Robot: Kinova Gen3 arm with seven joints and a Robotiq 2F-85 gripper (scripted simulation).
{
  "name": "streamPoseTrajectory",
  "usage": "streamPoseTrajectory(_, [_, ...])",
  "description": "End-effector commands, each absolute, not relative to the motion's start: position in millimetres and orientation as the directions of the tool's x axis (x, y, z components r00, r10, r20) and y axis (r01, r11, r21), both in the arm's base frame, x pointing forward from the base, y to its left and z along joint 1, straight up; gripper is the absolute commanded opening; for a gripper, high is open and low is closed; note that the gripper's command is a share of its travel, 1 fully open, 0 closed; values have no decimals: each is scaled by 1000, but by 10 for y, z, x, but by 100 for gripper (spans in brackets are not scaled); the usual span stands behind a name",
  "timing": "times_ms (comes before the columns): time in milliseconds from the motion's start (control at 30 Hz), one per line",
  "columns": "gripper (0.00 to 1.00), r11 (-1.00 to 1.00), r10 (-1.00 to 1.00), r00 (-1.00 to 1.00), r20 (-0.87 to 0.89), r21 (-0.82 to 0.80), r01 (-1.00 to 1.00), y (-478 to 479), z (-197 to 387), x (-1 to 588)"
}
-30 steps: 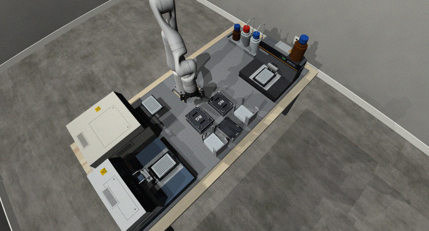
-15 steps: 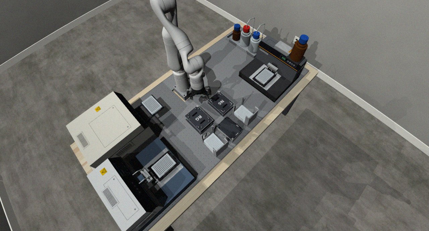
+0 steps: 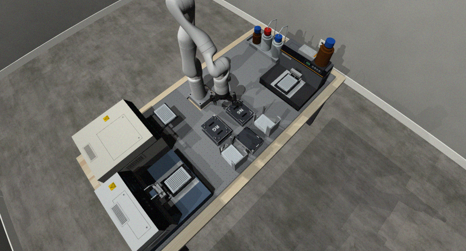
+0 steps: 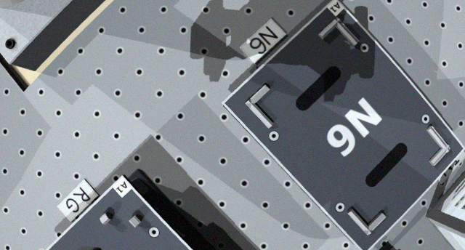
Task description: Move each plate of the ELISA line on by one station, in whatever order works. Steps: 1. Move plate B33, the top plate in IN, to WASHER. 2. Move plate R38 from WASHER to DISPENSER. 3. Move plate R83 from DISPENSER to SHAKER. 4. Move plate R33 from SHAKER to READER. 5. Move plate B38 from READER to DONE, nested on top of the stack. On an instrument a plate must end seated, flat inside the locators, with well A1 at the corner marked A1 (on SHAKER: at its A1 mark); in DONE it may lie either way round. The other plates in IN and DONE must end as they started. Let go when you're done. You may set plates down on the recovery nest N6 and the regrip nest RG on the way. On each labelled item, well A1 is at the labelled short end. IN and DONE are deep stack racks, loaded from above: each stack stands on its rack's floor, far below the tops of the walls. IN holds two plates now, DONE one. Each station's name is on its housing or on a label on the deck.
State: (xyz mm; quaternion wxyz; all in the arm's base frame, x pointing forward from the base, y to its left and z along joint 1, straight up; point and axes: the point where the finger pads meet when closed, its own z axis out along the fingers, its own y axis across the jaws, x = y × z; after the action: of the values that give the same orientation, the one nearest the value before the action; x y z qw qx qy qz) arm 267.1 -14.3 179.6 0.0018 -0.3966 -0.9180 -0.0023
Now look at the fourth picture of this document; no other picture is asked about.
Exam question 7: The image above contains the white label with black rg text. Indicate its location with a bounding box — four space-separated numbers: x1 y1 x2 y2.
57 179 98 222

